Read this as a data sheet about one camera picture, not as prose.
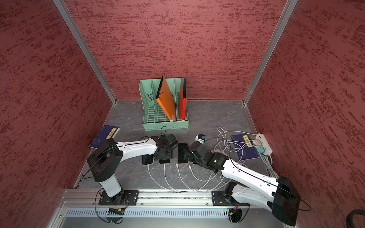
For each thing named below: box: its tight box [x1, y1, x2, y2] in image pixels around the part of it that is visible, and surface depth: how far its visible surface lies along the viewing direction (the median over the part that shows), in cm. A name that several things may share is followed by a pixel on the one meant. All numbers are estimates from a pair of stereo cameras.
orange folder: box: [155, 75, 176, 121], surface depth 90 cm
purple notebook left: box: [88, 124, 121, 150], surface depth 100 cm
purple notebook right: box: [230, 133, 260, 161], surface depth 92 cm
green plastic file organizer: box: [138, 77, 190, 132], surface depth 104 cm
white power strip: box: [257, 133, 273, 156], surface depth 95 cm
